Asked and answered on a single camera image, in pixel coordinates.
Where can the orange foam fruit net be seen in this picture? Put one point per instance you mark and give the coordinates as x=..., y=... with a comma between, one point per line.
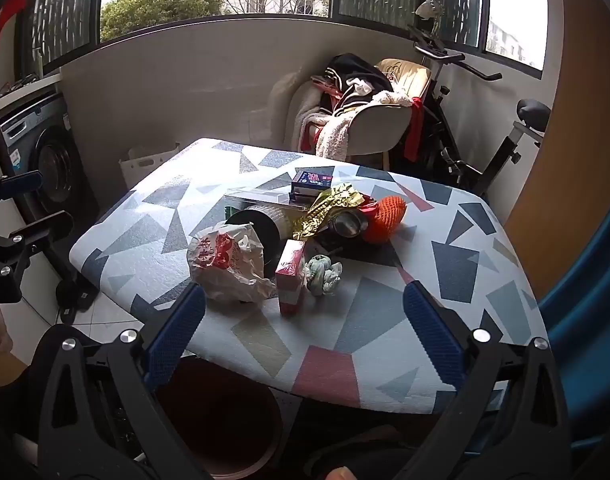
x=387, y=215

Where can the crumpled white green tissue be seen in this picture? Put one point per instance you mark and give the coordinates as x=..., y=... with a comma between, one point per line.
x=322, y=274

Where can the red cloth strip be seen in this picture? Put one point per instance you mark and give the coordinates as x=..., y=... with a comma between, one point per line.
x=416, y=130

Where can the white plastic basket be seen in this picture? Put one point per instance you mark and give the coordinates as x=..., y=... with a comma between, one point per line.
x=145, y=162

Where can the white red printed plastic bag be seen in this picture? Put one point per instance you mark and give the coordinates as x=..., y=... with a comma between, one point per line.
x=225, y=265

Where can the crumpled gold foil wrapper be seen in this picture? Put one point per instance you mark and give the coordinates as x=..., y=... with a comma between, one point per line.
x=325, y=207

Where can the black exercise bike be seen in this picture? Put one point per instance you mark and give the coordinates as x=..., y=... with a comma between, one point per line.
x=450, y=150

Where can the clear plastic case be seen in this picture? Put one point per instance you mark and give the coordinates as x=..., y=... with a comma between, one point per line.
x=270, y=196

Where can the beige chair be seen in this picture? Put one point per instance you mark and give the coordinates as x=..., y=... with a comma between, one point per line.
x=380, y=130

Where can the crushed red drink can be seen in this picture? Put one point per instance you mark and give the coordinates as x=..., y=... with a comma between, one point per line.
x=352, y=220

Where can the grey washing machine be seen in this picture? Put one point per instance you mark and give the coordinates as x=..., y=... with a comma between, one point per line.
x=50, y=170

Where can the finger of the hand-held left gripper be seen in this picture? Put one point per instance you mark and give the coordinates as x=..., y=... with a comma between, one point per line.
x=15, y=182
x=20, y=247

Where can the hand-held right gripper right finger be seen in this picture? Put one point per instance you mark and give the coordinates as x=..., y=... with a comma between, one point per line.
x=432, y=335

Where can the wooden board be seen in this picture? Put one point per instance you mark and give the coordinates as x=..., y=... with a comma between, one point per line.
x=565, y=135

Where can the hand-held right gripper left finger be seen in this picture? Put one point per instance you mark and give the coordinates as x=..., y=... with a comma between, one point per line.
x=177, y=330

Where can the dark jacket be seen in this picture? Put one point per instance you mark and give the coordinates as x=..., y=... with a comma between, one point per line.
x=355, y=72

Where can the green tree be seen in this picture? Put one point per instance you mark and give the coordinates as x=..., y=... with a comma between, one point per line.
x=160, y=0

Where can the white fleece blanket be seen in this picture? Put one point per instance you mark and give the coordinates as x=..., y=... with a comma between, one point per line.
x=335, y=135

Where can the small blue box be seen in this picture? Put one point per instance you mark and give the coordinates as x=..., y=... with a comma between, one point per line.
x=311, y=180

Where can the blue curved panel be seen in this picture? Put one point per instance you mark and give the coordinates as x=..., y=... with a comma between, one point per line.
x=590, y=335

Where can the brown round waste bin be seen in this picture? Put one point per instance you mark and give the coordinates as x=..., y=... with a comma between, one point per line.
x=220, y=420

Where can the pink paper carton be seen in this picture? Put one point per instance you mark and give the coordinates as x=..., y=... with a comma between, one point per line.
x=289, y=280

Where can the black roll with white wrap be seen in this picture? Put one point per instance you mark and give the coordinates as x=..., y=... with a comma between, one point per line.
x=265, y=230

